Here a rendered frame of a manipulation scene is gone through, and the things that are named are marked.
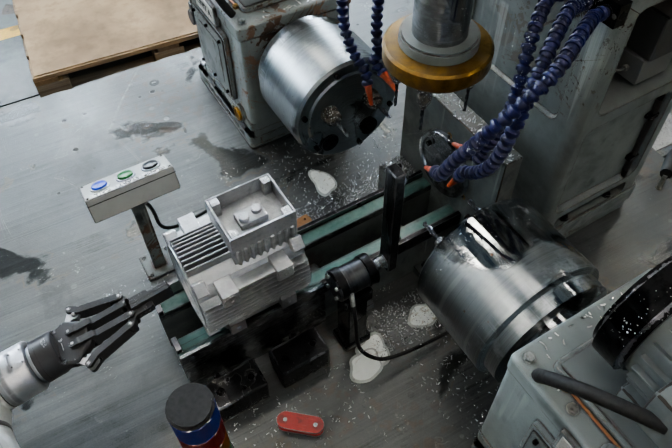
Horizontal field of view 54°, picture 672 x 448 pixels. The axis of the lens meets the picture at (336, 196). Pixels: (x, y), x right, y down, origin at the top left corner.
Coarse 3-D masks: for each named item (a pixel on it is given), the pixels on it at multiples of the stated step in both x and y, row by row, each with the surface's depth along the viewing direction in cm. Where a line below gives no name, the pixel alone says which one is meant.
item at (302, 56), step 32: (288, 32) 138; (320, 32) 136; (352, 32) 141; (288, 64) 135; (320, 64) 131; (352, 64) 131; (288, 96) 134; (320, 96) 132; (352, 96) 137; (384, 96) 142; (288, 128) 140; (320, 128) 138; (352, 128) 144
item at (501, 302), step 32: (480, 224) 104; (512, 224) 104; (544, 224) 106; (448, 256) 105; (480, 256) 102; (512, 256) 100; (544, 256) 100; (576, 256) 102; (448, 288) 105; (480, 288) 100; (512, 288) 98; (544, 288) 97; (576, 288) 98; (448, 320) 107; (480, 320) 100; (512, 320) 98; (544, 320) 97; (480, 352) 101; (512, 352) 100
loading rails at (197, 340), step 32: (416, 192) 141; (320, 224) 135; (352, 224) 136; (416, 224) 135; (448, 224) 136; (320, 256) 138; (352, 256) 130; (416, 256) 138; (320, 288) 124; (160, 320) 126; (192, 320) 129; (256, 320) 119; (288, 320) 126; (320, 320) 133; (192, 352) 115; (224, 352) 121; (256, 352) 128
